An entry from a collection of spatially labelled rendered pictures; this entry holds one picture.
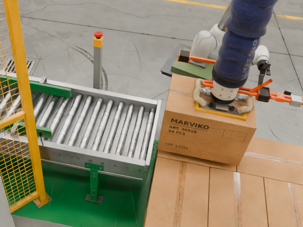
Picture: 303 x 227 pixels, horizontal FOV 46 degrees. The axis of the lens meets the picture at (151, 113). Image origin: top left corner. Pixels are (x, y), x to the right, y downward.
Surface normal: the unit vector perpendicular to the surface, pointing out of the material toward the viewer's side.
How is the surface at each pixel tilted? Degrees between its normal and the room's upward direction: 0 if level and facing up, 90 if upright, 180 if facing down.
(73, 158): 90
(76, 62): 0
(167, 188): 0
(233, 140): 90
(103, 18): 0
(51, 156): 90
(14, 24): 90
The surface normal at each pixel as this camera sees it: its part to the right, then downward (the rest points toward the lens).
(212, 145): -0.16, 0.68
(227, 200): 0.12, -0.71
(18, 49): 0.68, 0.57
